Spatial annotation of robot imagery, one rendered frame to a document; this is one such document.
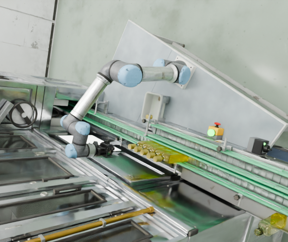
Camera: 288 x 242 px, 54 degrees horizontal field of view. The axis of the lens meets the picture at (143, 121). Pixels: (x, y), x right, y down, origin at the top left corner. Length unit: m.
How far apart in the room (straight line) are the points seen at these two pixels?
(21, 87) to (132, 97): 0.87
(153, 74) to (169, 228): 0.82
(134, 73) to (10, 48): 3.88
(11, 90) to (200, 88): 1.39
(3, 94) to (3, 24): 2.92
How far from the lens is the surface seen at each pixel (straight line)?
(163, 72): 1.68
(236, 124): 1.82
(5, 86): 2.35
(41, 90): 2.43
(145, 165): 1.92
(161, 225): 1.32
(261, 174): 1.63
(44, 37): 5.42
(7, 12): 5.21
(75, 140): 1.51
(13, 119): 2.40
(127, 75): 1.48
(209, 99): 1.92
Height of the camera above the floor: 2.36
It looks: 44 degrees down
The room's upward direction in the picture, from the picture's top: 88 degrees counter-clockwise
